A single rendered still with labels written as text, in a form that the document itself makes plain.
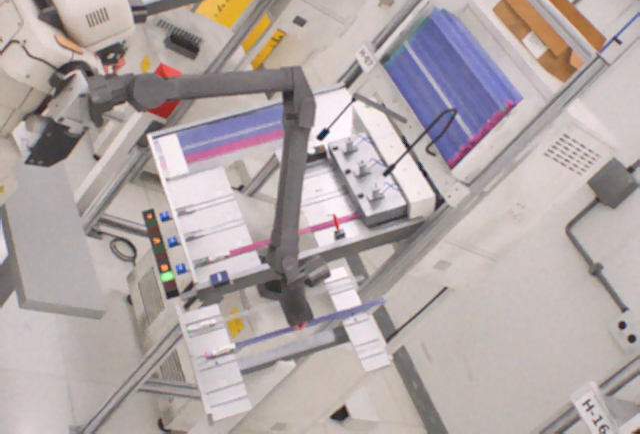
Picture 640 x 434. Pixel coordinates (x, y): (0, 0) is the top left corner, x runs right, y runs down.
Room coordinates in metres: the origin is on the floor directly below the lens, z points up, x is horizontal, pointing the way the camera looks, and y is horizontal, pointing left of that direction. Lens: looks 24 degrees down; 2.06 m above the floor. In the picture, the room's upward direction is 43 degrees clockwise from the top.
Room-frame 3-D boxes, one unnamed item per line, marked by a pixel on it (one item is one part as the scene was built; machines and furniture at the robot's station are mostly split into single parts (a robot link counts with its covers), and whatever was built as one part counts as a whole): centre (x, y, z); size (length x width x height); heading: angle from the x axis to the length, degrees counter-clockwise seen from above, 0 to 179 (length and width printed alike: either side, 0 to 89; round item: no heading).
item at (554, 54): (2.88, -0.19, 1.82); 0.68 x 0.30 x 0.20; 46
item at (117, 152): (2.89, 0.73, 0.39); 0.24 x 0.24 x 0.78; 46
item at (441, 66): (2.59, -0.06, 1.52); 0.51 x 0.13 x 0.27; 46
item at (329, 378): (2.72, -0.11, 0.31); 0.70 x 0.65 x 0.62; 46
